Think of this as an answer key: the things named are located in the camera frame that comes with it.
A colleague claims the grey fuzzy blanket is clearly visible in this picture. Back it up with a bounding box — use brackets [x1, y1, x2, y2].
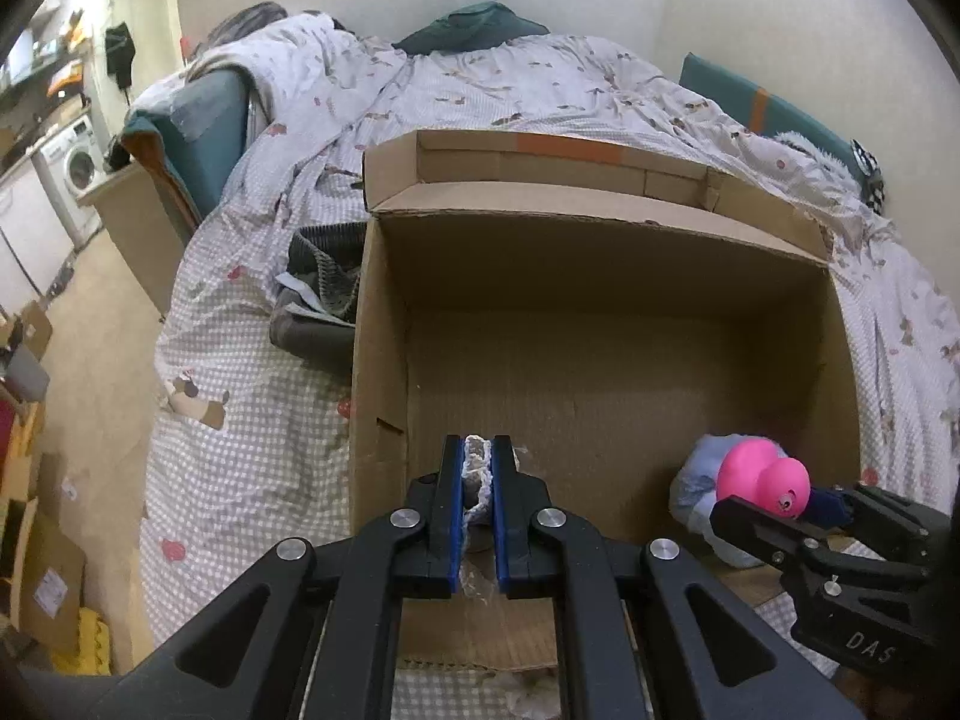
[193, 3, 289, 59]

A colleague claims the teal headboard cushion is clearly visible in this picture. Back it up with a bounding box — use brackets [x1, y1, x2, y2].
[679, 52, 863, 170]

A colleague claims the grey knitted garment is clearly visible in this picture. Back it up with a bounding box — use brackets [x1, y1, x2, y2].
[289, 223, 366, 316]

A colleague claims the black hanging bag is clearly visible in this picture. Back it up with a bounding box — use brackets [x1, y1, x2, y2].
[103, 22, 137, 107]

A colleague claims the white fluffy cloth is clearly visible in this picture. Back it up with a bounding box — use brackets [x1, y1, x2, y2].
[772, 131, 863, 181]

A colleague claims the checkered printed duvet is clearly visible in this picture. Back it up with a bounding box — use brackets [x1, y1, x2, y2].
[141, 13, 960, 650]

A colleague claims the wooden side cabinet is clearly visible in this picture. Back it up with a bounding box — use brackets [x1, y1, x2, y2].
[79, 161, 196, 320]

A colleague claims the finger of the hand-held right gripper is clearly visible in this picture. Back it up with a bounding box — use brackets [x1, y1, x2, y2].
[808, 487, 860, 527]
[711, 496, 826, 568]

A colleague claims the brown cardboard box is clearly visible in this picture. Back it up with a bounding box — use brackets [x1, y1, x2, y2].
[349, 130, 863, 680]

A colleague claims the white washing machine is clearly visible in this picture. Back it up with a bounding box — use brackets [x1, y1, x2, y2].
[39, 118, 106, 242]

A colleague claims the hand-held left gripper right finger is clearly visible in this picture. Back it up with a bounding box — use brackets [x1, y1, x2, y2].
[493, 433, 863, 720]

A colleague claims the white knitted cloth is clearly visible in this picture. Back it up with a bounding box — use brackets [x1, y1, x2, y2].
[461, 433, 497, 601]

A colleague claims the yellow egg tray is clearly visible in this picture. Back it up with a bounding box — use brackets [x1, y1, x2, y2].
[56, 606, 113, 676]

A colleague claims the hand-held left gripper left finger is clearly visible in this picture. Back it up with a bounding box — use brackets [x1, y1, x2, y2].
[112, 433, 464, 720]

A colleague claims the black white checkered cloth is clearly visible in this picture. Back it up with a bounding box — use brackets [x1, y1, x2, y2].
[851, 139, 887, 212]

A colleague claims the dark grey cloth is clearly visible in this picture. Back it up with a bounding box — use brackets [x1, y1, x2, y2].
[268, 286, 356, 376]

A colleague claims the dark green pillow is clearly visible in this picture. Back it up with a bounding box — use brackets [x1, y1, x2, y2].
[391, 1, 552, 56]

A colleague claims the flat cardboard box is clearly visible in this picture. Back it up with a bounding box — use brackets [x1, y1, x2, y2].
[11, 499, 89, 657]

